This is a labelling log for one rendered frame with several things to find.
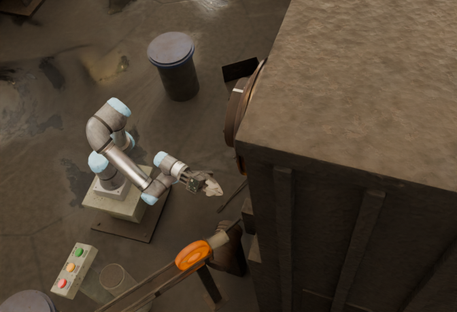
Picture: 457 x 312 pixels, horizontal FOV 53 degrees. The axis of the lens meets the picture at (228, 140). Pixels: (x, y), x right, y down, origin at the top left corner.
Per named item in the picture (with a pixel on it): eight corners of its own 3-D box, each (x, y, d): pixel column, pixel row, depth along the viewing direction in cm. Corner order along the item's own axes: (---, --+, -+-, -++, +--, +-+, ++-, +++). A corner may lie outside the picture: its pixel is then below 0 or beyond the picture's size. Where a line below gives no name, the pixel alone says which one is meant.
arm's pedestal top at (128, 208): (83, 206, 262) (81, 204, 259) (107, 160, 278) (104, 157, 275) (133, 219, 254) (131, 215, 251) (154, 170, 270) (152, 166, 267)
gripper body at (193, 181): (196, 195, 201) (174, 182, 205) (206, 189, 208) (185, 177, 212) (200, 181, 198) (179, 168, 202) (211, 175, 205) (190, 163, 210)
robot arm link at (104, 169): (91, 172, 249) (81, 160, 238) (108, 155, 254) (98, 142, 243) (106, 183, 244) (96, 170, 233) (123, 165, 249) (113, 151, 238)
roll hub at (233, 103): (260, 109, 197) (256, 64, 174) (239, 162, 183) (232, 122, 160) (248, 106, 198) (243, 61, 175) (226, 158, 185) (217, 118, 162)
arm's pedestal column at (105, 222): (91, 229, 283) (74, 211, 261) (117, 174, 303) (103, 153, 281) (149, 244, 273) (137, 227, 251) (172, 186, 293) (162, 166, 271)
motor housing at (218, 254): (251, 260, 260) (243, 223, 216) (238, 298, 249) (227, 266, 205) (230, 253, 264) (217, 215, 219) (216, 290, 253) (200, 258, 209)
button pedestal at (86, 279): (135, 285, 260) (97, 247, 209) (116, 327, 248) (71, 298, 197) (111, 276, 264) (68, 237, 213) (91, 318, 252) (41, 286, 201)
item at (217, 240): (230, 243, 200) (229, 237, 196) (213, 254, 198) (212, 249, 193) (222, 233, 204) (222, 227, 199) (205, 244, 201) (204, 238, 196)
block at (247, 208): (271, 224, 211) (270, 201, 191) (266, 240, 207) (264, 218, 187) (249, 218, 214) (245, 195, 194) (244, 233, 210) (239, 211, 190)
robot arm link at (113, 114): (102, 153, 252) (89, 112, 202) (121, 134, 257) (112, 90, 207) (119, 166, 251) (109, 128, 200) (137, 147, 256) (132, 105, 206)
